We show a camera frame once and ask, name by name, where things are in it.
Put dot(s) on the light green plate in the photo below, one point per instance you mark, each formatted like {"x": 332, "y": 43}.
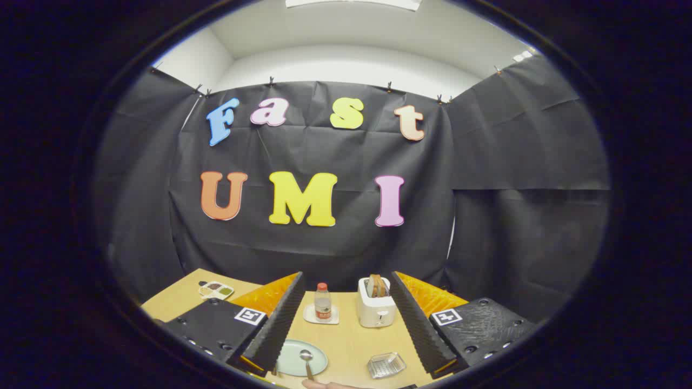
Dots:
{"x": 292, "y": 356}

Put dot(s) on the ceiling light panel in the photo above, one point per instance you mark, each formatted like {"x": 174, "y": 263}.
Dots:
{"x": 523, "y": 55}
{"x": 351, "y": 3}

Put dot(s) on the clear water bottle red cap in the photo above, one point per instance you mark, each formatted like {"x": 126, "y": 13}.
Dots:
{"x": 323, "y": 305}

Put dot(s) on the white toaster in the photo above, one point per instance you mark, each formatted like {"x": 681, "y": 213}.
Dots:
{"x": 376, "y": 313}

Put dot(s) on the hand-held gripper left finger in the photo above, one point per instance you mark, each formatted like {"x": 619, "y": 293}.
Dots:
{"x": 281, "y": 324}

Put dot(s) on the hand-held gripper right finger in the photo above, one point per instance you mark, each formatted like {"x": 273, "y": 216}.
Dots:
{"x": 416, "y": 329}

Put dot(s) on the white square coaster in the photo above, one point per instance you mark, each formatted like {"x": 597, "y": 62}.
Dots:
{"x": 310, "y": 319}

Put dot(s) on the white divided sauce dish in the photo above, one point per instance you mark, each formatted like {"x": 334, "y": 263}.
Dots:
{"x": 216, "y": 290}

